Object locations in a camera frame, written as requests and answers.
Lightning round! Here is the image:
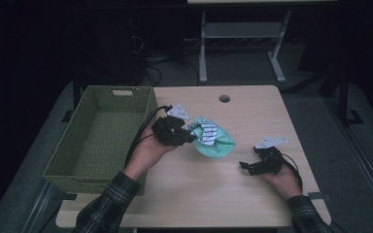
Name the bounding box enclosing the grey table edge clip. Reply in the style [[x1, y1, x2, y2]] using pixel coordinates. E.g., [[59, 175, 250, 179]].
[[306, 191, 332, 204]]

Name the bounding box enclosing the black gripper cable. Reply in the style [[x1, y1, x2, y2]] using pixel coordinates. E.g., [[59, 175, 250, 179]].
[[123, 105, 173, 169], [280, 151, 305, 192]]

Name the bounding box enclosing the mint green sock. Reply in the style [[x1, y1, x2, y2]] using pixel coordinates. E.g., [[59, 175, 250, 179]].
[[187, 116, 237, 159]]

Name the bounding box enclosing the green woven basket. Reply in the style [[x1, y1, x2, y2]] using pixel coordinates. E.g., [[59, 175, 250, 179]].
[[42, 84, 159, 196]]

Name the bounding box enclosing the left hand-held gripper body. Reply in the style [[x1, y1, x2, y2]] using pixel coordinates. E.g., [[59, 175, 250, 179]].
[[151, 103, 191, 148]]

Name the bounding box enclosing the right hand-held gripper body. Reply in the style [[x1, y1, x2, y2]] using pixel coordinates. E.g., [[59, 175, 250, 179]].
[[253, 136, 289, 177]]

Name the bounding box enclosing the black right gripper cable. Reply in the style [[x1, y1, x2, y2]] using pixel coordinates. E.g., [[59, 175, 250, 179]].
[[280, 151, 305, 192]]

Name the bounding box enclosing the tangle of floor cables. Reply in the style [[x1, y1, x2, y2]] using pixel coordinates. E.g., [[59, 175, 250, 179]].
[[127, 33, 202, 86]]

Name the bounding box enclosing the white blue striped sock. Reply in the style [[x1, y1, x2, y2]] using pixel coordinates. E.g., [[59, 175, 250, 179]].
[[187, 118, 219, 147]]

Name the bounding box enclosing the person's left hand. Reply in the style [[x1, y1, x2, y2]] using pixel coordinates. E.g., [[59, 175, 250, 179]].
[[123, 125, 179, 181]]

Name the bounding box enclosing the white metal table frame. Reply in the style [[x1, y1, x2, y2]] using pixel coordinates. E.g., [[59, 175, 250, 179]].
[[198, 9, 293, 84]]

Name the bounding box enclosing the person's right hand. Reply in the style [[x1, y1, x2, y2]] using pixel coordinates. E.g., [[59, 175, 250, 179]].
[[259, 163, 304, 200]]

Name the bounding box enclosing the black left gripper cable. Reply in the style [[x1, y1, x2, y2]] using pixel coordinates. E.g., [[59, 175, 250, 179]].
[[123, 105, 173, 169]]

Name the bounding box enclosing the black metal stand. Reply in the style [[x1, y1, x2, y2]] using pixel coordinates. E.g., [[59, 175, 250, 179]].
[[320, 62, 365, 126]]

